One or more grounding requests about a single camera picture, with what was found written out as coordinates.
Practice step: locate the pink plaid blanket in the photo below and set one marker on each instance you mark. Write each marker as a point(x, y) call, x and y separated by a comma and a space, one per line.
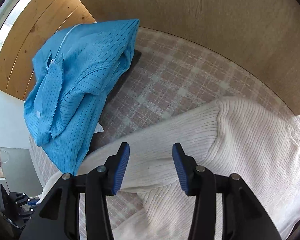
point(170, 80)

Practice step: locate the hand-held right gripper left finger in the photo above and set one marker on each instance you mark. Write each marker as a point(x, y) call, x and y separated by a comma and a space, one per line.
point(120, 172)

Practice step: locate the cream ribbed cardigan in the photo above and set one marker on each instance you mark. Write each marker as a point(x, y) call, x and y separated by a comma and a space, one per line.
point(240, 142)

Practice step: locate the light plywood board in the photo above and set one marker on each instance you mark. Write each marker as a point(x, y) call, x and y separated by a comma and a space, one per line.
point(202, 17)

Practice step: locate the blue striped folded garment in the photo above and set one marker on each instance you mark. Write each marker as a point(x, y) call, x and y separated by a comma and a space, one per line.
point(85, 80)

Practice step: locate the pine plank panel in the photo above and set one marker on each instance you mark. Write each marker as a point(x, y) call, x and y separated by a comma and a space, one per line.
point(40, 30)

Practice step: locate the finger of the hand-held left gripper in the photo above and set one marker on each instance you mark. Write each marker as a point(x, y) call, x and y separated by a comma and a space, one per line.
point(22, 215)
point(21, 197)

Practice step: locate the white window frame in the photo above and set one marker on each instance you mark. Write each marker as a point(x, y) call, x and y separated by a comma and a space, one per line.
point(8, 6)

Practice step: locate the black folded garment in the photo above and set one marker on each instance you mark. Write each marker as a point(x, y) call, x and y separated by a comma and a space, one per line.
point(133, 60)

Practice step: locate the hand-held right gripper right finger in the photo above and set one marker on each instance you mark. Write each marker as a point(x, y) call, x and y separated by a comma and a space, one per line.
point(181, 172)

